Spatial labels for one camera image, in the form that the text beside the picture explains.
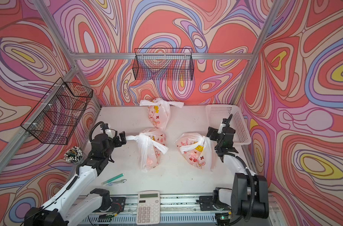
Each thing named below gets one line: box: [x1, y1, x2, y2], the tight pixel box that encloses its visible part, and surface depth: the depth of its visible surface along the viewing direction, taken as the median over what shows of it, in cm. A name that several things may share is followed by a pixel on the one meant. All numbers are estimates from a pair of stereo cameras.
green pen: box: [101, 173, 124, 186], surface depth 83 cm
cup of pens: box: [63, 145, 84, 165], surface depth 75 cm
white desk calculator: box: [136, 190, 161, 226], surface depth 72 cm
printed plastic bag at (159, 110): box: [139, 97, 185, 130], surface depth 101 cm
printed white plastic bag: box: [174, 132, 215, 172], surface depth 83 cm
